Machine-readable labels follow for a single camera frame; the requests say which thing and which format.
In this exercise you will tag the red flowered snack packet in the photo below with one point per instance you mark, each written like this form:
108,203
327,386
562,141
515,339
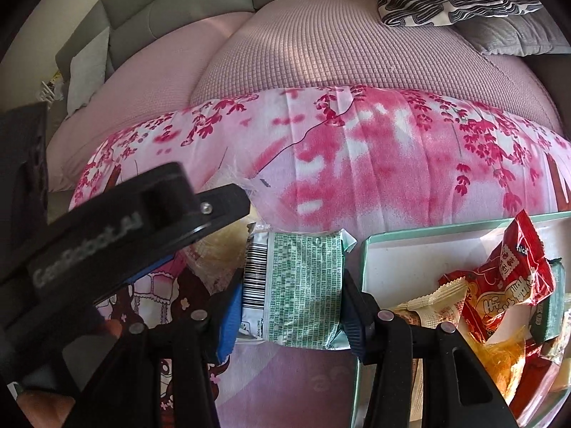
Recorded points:
504,290

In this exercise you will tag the pale bun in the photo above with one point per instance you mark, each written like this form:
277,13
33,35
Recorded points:
223,245

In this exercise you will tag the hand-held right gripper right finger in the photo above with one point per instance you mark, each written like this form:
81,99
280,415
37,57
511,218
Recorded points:
352,321

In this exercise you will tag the light grey pillow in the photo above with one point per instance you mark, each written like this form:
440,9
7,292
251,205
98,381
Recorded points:
87,76

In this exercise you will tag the teal-rimmed white tray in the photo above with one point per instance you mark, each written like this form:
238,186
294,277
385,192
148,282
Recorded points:
401,267

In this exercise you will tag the pink printed blanket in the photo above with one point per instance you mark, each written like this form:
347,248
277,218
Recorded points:
379,165

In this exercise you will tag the beige barcode snack packet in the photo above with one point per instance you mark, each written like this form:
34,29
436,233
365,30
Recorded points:
439,312

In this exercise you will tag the person's left hand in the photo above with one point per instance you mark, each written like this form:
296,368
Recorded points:
44,408

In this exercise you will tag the yellow snack packet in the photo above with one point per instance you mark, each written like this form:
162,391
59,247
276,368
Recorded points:
504,356

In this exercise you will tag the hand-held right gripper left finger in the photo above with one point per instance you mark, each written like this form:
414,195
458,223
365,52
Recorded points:
229,316

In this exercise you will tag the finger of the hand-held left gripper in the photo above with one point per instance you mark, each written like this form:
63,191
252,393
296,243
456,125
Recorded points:
151,269

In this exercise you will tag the white rack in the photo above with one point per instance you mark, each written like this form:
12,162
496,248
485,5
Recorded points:
51,91

